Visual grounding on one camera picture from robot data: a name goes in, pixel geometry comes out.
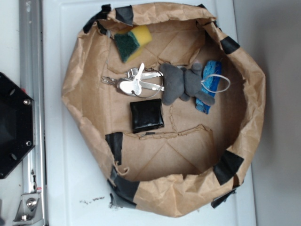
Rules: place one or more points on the silver key bunch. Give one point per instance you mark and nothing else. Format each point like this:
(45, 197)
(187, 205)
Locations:
(133, 84)

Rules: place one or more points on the grey plush toy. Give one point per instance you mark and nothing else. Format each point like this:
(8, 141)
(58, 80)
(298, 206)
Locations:
(183, 83)

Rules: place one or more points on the brown paper bag bin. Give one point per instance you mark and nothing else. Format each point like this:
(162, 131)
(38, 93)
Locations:
(195, 157)

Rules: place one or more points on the yellow green sponge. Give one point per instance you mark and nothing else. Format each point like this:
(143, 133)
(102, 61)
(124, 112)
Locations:
(130, 42)

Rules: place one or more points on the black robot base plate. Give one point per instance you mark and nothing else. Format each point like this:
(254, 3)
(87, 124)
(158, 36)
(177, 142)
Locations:
(16, 125)

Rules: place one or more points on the aluminium rail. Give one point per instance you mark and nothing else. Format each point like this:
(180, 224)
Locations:
(32, 81)

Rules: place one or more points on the metal corner bracket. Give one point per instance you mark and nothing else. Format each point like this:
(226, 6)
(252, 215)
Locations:
(29, 211)

